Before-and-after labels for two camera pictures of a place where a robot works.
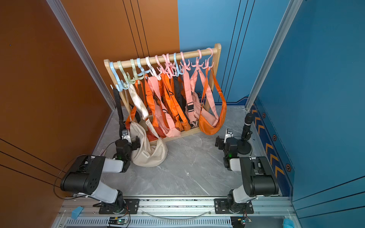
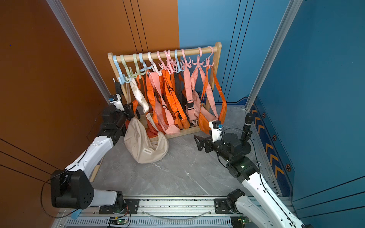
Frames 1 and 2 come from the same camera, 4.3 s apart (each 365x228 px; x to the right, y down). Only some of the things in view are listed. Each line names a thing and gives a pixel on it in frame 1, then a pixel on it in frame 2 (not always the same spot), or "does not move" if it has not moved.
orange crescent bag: x=206 y=127 does not move
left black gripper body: x=133 y=147 -> x=123 y=117
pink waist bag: x=193 y=105 does not move
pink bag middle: x=162 y=115 does not move
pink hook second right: x=197 y=65 does not move
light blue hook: x=120 y=85 -> x=121 y=78
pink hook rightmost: x=206 y=62 does not move
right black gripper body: x=222 y=146 -> x=219 y=147
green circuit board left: x=116 y=221 does not move
